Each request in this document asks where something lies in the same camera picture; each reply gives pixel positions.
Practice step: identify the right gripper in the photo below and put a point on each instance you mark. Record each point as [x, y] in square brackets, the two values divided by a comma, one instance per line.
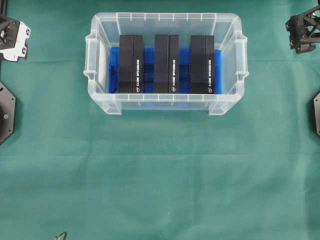
[304, 30]

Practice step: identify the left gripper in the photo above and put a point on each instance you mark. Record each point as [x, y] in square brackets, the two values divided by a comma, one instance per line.
[13, 39]

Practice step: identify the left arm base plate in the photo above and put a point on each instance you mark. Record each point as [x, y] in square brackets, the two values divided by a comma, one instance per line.
[7, 112]

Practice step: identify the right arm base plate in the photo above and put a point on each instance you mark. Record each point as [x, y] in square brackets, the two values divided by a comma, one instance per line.
[316, 103]

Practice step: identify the small dark bracket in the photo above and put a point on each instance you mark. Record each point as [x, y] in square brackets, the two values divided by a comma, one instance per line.
[61, 234]

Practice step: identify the black frame rail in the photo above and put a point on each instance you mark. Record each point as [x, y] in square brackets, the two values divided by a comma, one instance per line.
[3, 8]

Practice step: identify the clear plastic storage case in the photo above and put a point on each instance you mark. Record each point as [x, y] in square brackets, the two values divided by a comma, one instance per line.
[106, 29]

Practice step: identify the black box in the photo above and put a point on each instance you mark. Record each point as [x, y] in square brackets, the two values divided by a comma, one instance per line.
[131, 64]
[166, 64]
[202, 64]

